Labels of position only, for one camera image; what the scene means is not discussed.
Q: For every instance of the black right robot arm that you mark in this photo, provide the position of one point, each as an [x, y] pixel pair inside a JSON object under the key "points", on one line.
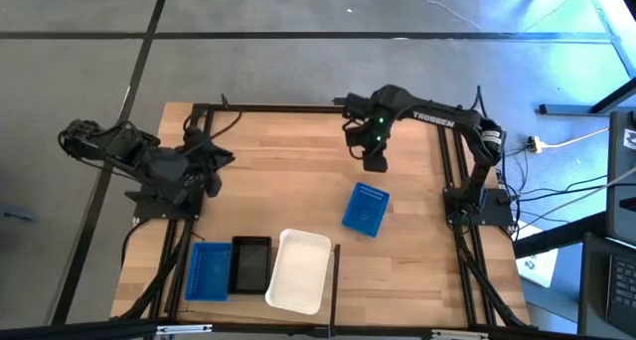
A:
{"points": [[432, 117]]}

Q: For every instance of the silver frame bracket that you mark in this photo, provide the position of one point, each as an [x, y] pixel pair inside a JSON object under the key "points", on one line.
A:
{"points": [[184, 329], [459, 334]]}

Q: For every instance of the wooden shelf with black frame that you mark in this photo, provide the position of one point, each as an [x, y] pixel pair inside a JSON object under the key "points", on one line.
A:
{"points": [[223, 310]]}

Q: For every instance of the black keyboard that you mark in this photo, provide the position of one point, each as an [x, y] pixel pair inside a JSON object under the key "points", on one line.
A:
{"points": [[623, 285]]}

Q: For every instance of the black desk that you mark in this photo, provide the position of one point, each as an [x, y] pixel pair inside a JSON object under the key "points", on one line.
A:
{"points": [[593, 290]]}

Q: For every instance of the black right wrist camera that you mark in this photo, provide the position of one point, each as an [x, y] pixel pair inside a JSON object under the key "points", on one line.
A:
{"points": [[375, 162]]}

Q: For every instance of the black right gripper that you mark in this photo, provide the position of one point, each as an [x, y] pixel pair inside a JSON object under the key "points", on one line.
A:
{"points": [[370, 138]]}

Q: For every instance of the black plastic basket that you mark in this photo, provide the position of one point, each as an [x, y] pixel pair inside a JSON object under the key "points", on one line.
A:
{"points": [[251, 268]]}

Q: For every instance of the gray equipment case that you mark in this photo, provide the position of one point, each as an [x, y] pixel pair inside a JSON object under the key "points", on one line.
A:
{"points": [[621, 191]]}

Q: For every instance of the black aluminium rig frame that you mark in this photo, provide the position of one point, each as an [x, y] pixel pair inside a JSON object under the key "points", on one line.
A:
{"points": [[278, 108]]}

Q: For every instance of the black mounting bar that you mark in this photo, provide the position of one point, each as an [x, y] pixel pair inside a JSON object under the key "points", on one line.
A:
{"points": [[339, 102]]}

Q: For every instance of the white floor sign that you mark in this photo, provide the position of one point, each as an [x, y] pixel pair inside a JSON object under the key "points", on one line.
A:
{"points": [[539, 270]]}

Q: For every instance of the black desk leg bar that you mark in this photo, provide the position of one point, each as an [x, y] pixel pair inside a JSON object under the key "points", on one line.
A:
{"points": [[556, 238], [566, 109]]}

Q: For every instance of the white power strip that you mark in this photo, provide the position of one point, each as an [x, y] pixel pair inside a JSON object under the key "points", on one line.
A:
{"points": [[534, 144]]}

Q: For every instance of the blue plastic basket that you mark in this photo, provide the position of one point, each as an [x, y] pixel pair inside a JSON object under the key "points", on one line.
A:
{"points": [[208, 273], [365, 211]]}

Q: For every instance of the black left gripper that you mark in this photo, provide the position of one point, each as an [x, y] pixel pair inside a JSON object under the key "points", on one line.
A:
{"points": [[199, 156]]}

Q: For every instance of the white plastic basket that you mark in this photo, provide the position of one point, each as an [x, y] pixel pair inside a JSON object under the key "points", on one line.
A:
{"points": [[298, 273]]}

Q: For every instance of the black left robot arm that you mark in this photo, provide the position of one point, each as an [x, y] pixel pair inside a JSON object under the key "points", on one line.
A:
{"points": [[124, 148]]}

